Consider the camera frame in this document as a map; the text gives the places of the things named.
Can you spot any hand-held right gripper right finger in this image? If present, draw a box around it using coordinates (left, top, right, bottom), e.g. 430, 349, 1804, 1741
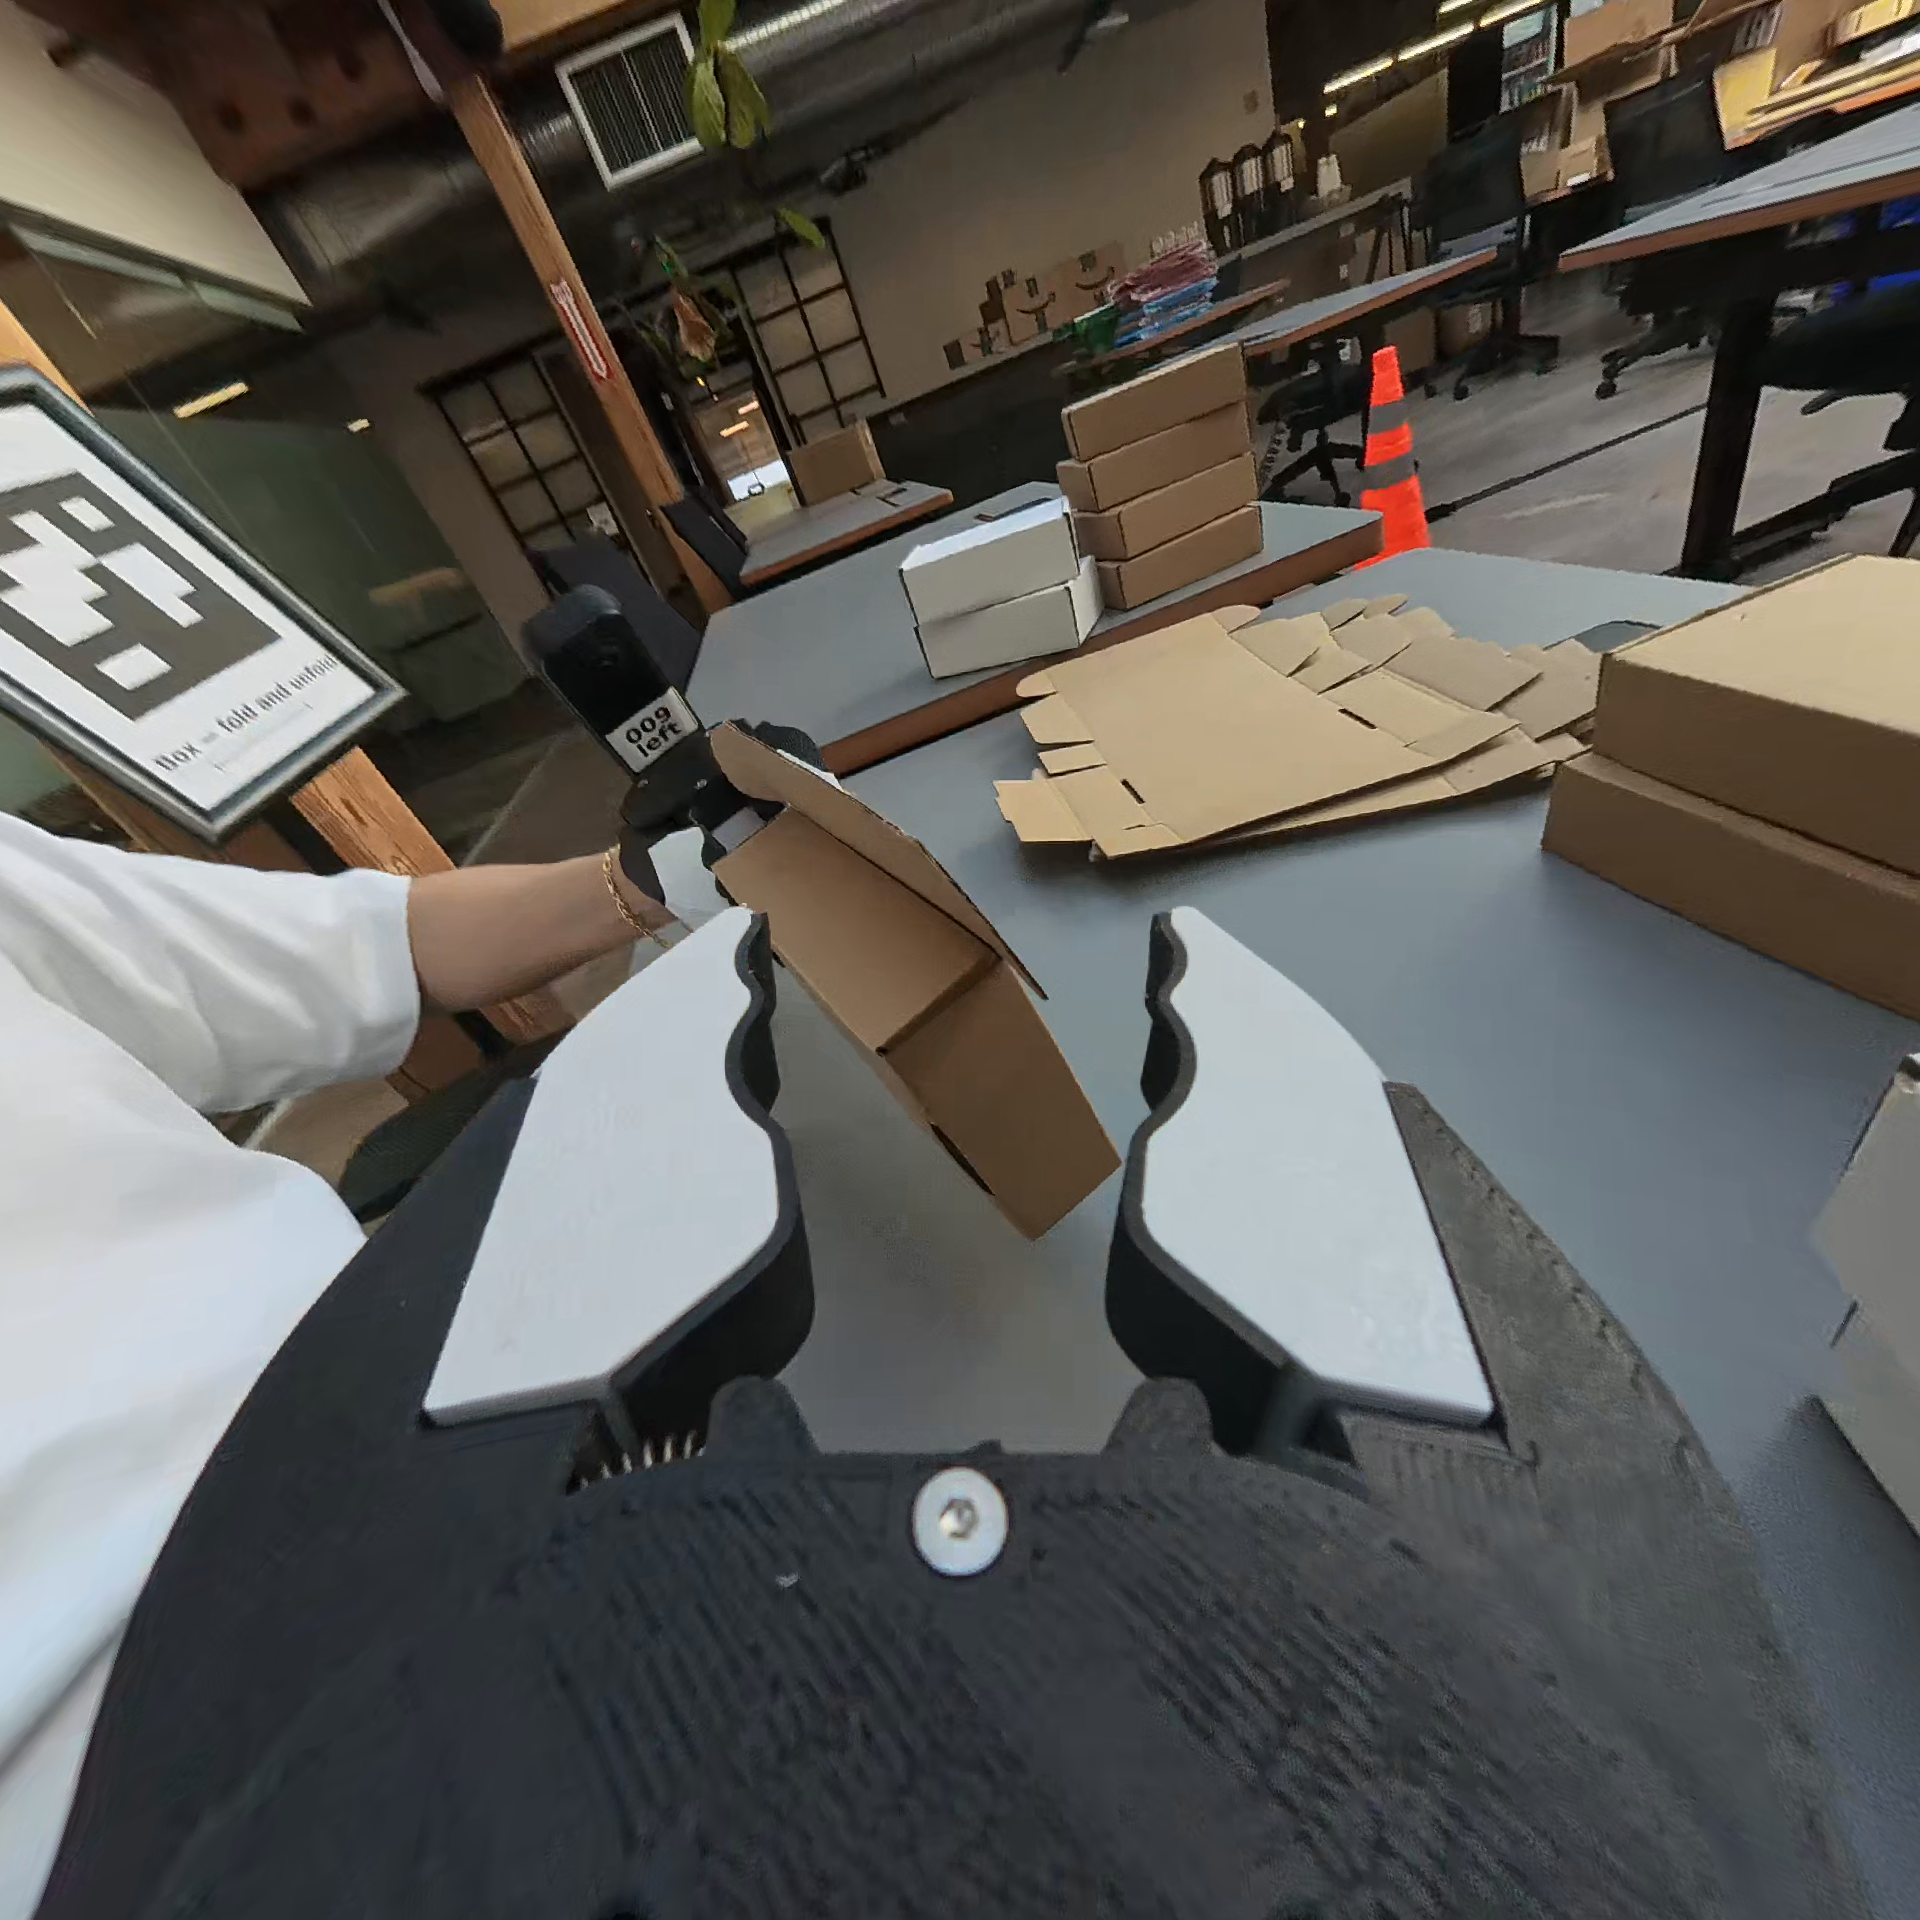
1103, 903, 1500, 1454

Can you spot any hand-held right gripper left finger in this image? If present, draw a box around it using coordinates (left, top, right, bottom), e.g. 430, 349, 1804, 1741
422, 903, 816, 1427

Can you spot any brown cardboard box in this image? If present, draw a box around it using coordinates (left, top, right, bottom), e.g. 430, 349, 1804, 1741
1093, 504, 1266, 611
1542, 749, 1920, 1025
1055, 401, 1259, 515
786, 420, 887, 507
704, 720, 1124, 1241
1062, 342, 1251, 464
1591, 553, 1920, 880
1069, 451, 1262, 563

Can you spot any person's left forearm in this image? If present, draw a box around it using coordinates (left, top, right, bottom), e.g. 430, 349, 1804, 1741
408, 846, 669, 1009

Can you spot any single white cardboard box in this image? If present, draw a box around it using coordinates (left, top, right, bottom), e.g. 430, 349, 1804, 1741
911, 557, 1105, 680
900, 497, 1081, 623

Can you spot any closed brown cardboard box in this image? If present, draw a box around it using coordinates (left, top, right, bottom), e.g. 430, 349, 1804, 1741
786, 420, 887, 507
1055, 401, 1259, 515
1069, 451, 1262, 563
1093, 504, 1266, 611
1591, 553, 1920, 880
1542, 749, 1920, 1025
1062, 342, 1251, 464

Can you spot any grey table with wooden edge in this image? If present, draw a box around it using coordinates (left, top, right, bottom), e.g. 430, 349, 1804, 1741
681, 480, 1381, 774

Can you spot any person in white sleeve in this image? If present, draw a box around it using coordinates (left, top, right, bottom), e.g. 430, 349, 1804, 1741
0, 815, 422, 1878

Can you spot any pile of flat cardboard sheets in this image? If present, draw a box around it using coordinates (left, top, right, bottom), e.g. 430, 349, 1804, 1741
993, 591, 1614, 863

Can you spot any stack of white boxes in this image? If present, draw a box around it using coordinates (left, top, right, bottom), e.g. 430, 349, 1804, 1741
1809, 1049, 1920, 1493

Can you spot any framed black-and-white tag sign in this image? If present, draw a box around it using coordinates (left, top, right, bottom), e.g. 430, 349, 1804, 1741
0, 363, 408, 841

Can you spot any white ventilation grille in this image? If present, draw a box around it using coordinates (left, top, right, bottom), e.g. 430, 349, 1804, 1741
554, 11, 701, 190

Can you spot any orange traffic cone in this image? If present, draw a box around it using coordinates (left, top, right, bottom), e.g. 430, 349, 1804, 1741
1354, 343, 1433, 571

